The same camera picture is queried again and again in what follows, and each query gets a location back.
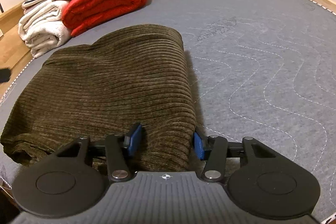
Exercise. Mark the black object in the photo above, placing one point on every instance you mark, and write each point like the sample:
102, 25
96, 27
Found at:
4, 74

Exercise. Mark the white folded fleece blanket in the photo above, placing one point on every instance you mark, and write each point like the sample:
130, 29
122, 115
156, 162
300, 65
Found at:
42, 27

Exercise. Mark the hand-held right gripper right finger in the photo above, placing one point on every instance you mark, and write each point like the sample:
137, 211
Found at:
198, 145

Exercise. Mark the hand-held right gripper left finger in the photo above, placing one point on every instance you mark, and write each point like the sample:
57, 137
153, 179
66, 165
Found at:
134, 141

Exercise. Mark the red folded quilt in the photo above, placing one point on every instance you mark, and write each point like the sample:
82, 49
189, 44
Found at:
105, 1

